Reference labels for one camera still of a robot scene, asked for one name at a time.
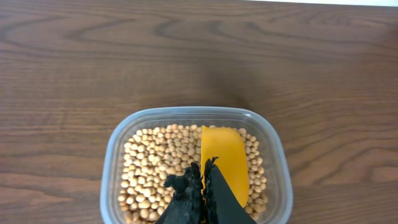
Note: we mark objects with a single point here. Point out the yellow measuring scoop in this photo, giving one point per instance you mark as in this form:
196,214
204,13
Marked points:
227,146

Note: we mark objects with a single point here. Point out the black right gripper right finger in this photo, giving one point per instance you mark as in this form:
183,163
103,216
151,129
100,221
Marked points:
221,206

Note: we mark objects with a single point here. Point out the pile of soybeans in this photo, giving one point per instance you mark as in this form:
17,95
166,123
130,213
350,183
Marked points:
152,154

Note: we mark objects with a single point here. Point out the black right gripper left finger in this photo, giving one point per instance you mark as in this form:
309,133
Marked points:
186,205

